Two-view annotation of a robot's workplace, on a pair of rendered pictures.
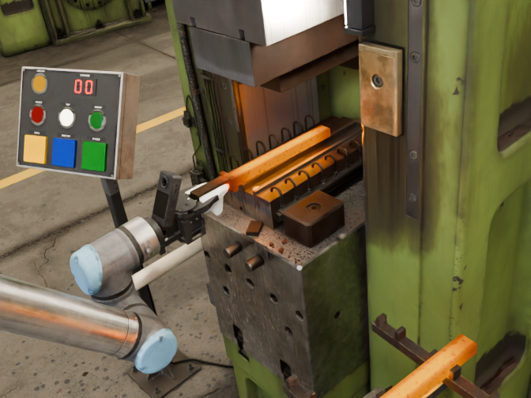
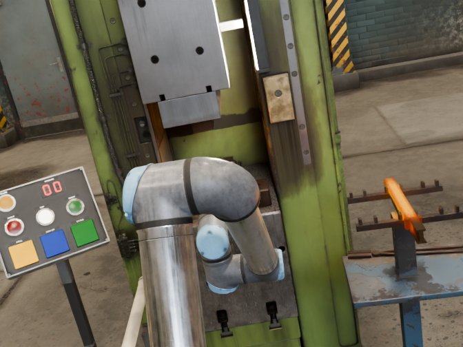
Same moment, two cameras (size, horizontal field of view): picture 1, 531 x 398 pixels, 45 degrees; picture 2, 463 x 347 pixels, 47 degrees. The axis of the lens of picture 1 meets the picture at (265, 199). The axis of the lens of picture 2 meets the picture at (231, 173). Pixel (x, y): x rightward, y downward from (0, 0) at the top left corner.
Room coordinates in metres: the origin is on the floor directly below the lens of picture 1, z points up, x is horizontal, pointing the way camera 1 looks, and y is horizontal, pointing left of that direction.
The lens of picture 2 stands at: (0.03, 1.34, 1.70)
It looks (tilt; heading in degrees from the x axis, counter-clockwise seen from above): 20 degrees down; 311
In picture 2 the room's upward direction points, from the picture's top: 11 degrees counter-clockwise
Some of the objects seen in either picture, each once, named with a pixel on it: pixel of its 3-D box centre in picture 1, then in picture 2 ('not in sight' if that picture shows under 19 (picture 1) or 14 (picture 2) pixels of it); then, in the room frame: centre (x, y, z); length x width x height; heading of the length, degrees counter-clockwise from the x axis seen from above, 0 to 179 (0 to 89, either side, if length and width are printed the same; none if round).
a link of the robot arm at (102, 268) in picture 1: (105, 261); (212, 236); (1.02, 0.33, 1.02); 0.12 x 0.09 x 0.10; 129
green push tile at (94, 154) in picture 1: (95, 156); (85, 233); (1.51, 0.43, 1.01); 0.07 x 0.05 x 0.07; 63
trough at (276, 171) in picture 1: (310, 154); not in sight; (1.39, -0.13, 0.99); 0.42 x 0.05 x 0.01; 128
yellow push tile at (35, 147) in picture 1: (36, 149); (23, 254); (1.60, 0.61, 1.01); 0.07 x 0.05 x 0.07; 63
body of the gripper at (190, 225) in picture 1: (173, 223); not in sight; (1.13, 0.20, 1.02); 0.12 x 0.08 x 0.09; 129
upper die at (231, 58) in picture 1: (292, 25); (192, 97); (1.41, -0.11, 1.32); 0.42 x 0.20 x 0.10; 128
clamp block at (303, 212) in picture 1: (314, 218); (258, 193); (1.18, -0.10, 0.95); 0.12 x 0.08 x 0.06; 128
